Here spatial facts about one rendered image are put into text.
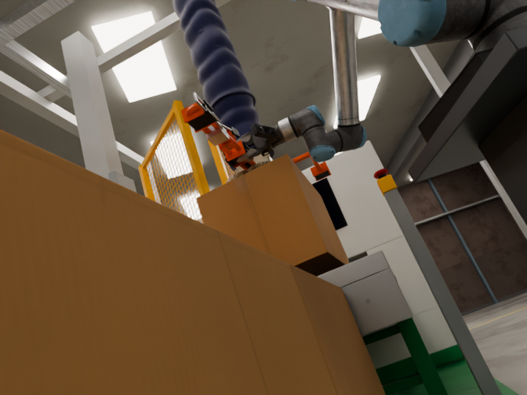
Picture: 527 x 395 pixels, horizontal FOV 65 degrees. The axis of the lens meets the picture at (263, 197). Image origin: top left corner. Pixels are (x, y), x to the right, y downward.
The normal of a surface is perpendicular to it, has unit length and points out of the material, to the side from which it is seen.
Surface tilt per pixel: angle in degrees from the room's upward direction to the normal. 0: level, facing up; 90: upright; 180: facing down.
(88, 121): 90
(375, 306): 90
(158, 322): 90
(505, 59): 90
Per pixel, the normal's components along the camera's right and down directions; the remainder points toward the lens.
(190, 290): 0.89, -0.41
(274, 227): -0.33, -0.26
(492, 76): -0.95, 0.30
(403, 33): -0.88, 0.27
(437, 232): -0.01, -0.39
